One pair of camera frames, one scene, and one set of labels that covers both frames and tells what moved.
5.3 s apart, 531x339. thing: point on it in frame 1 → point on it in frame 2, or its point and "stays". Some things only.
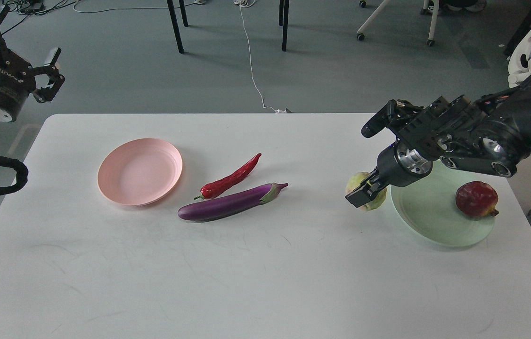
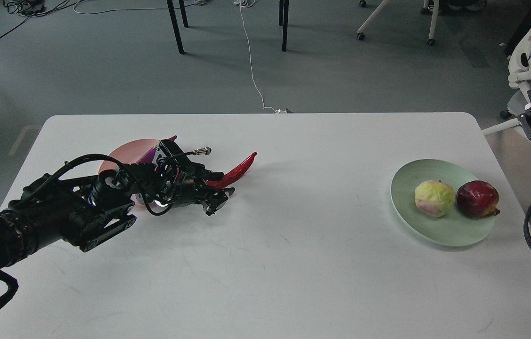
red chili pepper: (210, 190) stays
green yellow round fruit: (355, 181) → (434, 197)
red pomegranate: (477, 200) stays
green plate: (428, 206) stays
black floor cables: (28, 8) stays
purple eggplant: (220, 206) → (148, 157)
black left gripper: (2, 81) → (170, 177)
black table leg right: (283, 21) stays
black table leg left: (175, 23) stays
